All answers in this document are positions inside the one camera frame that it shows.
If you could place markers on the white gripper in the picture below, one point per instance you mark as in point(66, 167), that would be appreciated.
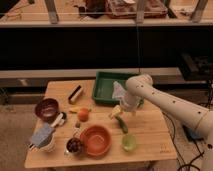
point(127, 101)

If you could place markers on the orange-red apple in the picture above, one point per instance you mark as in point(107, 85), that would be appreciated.
point(83, 114)

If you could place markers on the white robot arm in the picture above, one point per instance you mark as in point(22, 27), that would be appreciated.
point(199, 119)

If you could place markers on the red-orange bowl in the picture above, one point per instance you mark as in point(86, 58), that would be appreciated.
point(97, 140)

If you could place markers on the dark brown bowl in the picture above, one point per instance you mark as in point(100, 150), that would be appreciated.
point(47, 109)

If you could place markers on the green cucumber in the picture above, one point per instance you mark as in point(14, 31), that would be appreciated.
point(122, 124)

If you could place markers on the light green cup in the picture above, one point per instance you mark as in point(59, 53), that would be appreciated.
point(128, 142)

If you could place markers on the green plastic tray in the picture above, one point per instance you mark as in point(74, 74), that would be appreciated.
point(103, 87)

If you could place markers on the small dark olive object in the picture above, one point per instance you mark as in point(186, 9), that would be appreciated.
point(78, 125)

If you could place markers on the black and white brush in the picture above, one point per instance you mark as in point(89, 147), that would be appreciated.
point(75, 94)

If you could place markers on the yellow banana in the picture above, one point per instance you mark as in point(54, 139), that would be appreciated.
point(75, 109)

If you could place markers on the wooden table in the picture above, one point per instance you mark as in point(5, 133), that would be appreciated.
point(153, 141)

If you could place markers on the glass cup with dark fruit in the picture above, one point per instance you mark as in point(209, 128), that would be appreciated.
point(73, 146)

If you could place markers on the white and black utensil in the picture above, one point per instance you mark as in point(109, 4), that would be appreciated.
point(60, 120)

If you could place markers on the black box on floor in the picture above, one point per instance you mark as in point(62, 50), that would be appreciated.
point(191, 135)

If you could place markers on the white cup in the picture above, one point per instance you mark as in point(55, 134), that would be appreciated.
point(49, 147)

